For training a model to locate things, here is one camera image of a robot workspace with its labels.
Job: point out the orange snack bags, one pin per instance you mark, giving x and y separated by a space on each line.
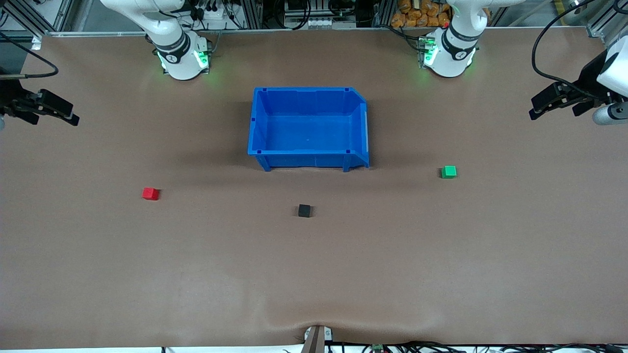
417 17

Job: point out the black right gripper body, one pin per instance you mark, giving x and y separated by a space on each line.
11 95

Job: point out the white power strip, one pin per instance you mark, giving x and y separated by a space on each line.
213 12

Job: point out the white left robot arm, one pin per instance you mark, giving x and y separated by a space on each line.
451 59

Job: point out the black cube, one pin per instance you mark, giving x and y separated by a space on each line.
304 211

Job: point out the red cube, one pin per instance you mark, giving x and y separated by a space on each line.
150 193

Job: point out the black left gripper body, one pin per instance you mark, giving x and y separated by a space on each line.
587 78

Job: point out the blue plastic storage bin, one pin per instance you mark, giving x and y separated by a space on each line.
309 127

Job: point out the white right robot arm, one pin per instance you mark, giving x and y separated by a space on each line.
181 63

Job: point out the green cube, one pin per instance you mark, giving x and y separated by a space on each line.
449 172

